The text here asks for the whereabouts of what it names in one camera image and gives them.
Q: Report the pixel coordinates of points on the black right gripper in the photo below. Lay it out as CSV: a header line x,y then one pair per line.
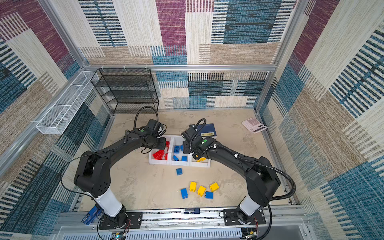
x,y
186,148

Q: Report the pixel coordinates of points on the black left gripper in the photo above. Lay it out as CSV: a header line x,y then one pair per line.
x,y
162,145

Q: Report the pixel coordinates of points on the yellow long lego brick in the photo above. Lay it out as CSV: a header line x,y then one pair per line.
x,y
201,159

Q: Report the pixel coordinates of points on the blue small lego brick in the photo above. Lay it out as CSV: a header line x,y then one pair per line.
x,y
179,171

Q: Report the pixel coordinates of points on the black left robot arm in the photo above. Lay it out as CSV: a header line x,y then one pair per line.
x,y
94,177

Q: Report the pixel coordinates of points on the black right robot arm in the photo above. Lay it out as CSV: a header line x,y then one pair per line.
x,y
261,177

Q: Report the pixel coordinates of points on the white right bin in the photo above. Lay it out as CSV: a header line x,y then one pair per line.
x,y
192,160

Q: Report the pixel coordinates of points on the white bin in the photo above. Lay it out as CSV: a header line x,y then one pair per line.
x,y
178,141
163,157
192,160

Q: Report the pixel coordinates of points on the blue book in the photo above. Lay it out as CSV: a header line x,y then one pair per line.
x,y
207,131

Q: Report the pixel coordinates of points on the white left bin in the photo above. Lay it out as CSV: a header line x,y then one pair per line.
x,y
163,157

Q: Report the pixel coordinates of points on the white middle bin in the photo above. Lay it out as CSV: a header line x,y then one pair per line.
x,y
178,141

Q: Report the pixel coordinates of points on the pink calculator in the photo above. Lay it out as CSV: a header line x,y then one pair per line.
x,y
254,126

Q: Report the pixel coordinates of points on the black wire shelf rack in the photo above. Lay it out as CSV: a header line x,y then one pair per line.
x,y
126,90

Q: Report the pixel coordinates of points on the aluminium front rail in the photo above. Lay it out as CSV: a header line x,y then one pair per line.
x,y
283,223

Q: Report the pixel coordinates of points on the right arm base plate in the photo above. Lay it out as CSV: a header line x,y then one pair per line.
x,y
233,217

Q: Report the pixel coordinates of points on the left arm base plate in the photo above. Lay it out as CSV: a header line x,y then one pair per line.
x,y
123,221

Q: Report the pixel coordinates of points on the white wire mesh basket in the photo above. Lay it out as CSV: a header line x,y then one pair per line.
x,y
59,116

